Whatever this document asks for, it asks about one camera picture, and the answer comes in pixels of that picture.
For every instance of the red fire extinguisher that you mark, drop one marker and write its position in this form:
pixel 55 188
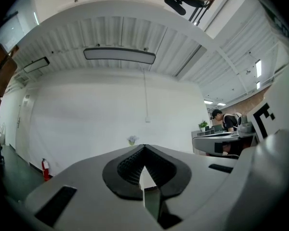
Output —
pixel 46 170

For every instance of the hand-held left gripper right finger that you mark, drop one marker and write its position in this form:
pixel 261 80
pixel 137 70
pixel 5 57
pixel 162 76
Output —
pixel 195 172

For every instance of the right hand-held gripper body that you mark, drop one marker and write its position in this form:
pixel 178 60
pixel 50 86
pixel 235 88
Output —
pixel 267 177

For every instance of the long ceiling light panel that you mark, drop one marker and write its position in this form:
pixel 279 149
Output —
pixel 36 64
pixel 119 55

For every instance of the white wall junction box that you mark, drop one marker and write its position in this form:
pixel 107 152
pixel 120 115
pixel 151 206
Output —
pixel 148 119

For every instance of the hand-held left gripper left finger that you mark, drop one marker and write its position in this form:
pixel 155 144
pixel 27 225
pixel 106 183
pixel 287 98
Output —
pixel 86 177

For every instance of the pale flowers in vase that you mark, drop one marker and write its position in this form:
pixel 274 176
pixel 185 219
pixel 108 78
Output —
pixel 133 139

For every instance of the green potted plant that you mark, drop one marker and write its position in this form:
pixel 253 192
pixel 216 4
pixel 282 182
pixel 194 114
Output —
pixel 203 124

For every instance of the black head-worn camera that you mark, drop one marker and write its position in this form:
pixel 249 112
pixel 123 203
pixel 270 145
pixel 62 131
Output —
pixel 175 5

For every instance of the white door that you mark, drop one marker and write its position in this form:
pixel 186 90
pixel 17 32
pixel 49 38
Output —
pixel 18 126

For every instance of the bright ceiling tube light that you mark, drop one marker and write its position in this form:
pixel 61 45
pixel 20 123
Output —
pixel 258 68
pixel 258 85

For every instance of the white wall conduit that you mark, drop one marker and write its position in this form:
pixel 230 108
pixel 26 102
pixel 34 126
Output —
pixel 145 93

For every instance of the grey curved reception desk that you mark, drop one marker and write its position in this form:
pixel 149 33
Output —
pixel 207 143

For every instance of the brown wooden cabinet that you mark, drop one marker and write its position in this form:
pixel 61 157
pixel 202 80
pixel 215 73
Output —
pixel 1 68

